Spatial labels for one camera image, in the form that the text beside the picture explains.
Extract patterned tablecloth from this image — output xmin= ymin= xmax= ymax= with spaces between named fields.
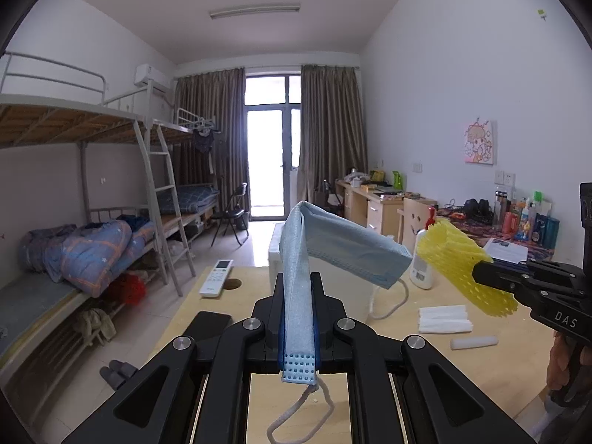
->
xmin=434 ymin=205 xmax=556 ymax=260

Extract printed paper sheet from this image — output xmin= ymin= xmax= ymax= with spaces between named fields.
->
xmin=480 ymin=237 xmax=529 ymax=265

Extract row of toiletry bottles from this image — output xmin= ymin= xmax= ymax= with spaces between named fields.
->
xmin=492 ymin=187 xmax=561 ymax=249

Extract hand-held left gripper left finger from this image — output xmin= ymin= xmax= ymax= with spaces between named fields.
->
xmin=60 ymin=273 xmax=285 ymax=444

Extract white remote control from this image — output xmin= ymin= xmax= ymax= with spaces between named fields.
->
xmin=198 ymin=258 xmax=236 ymax=298

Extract yellow foam net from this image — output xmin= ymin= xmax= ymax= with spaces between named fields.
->
xmin=416 ymin=219 xmax=519 ymax=319

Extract ceiling tube light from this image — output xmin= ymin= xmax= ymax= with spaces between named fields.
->
xmin=208 ymin=3 xmax=302 ymax=20

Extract blue plaid quilt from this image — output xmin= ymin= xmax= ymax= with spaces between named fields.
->
xmin=20 ymin=219 xmax=156 ymax=298

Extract white foam box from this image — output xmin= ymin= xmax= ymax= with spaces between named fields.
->
xmin=267 ymin=222 xmax=399 ymax=323

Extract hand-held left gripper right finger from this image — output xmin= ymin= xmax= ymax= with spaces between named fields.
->
xmin=310 ymin=273 xmax=537 ymax=444

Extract white foam sheets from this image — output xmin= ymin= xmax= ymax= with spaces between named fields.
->
xmin=417 ymin=304 xmax=474 ymax=334

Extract grey metal ladder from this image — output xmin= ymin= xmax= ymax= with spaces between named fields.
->
xmin=134 ymin=120 xmax=196 ymax=296

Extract red cloth bundle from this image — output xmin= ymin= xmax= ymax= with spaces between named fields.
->
xmin=117 ymin=271 xmax=147 ymax=306

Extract grey slipper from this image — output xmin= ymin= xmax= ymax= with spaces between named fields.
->
xmin=99 ymin=365 xmax=125 ymax=390
xmin=112 ymin=359 xmax=140 ymax=382

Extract wooden chair smiley cutout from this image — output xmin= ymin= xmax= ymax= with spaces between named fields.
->
xmin=396 ymin=196 xmax=438 ymax=247

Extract cartoon wall picture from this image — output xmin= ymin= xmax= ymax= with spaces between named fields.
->
xmin=463 ymin=119 xmax=498 ymax=166

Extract hanging dark clothes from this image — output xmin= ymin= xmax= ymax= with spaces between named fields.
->
xmin=191 ymin=127 xmax=218 ymax=154

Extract white lotion bottle red cap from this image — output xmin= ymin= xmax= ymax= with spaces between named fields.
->
xmin=409 ymin=206 xmax=438 ymax=291

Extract light wooden desk with drawers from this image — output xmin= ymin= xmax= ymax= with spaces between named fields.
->
xmin=335 ymin=178 xmax=438 ymax=247

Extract folded blue checked quilt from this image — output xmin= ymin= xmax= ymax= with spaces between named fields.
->
xmin=157 ymin=184 xmax=221 ymax=214

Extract black smartphone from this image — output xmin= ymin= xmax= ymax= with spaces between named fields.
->
xmin=182 ymin=310 xmax=232 ymax=341

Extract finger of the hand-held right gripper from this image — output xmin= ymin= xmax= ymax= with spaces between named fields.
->
xmin=491 ymin=259 xmax=556 ymax=273
xmin=472 ymin=261 xmax=539 ymax=307

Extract white air conditioner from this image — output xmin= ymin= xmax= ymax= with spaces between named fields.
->
xmin=134 ymin=63 xmax=173 ymax=91

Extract blue face mask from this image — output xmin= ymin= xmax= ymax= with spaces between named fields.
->
xmin=266 ymin=201 xmax=415 ymax=444

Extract glass balcony door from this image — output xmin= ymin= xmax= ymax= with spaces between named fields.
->
xmin=243 ymin=73 xmax=304 ymax=219

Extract black folding chair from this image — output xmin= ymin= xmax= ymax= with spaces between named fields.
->
xmin=211 ymin=182 xmax=250 ymax=247

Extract person's right hand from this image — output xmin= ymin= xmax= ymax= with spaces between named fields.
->
xmin=546 ymin=335 xmax=573 ymax=392

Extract grey metal bunk bed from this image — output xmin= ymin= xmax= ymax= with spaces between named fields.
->
xmin=0 ymin=53 xmax=196 ymax=380
xmin=152 ymin=106 xmax=223 ymax=242

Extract white foam roll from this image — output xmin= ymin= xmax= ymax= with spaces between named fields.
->
xmin=450 ymin=334 xmax=499 ymax=351

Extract black headphones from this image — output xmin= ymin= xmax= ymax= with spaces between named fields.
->
xmin=462 ymin=197 xmax=494 ymax=218

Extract beige cloth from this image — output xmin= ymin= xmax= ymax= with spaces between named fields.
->
xmin=76 ymin=307 xmax=117 ymax=346

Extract brown curtain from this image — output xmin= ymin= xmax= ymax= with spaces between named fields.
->
xmin=299 ymin=64 xmax=370 ymax=205
xmin=174 ymin=67 xmax=253 ymax=223

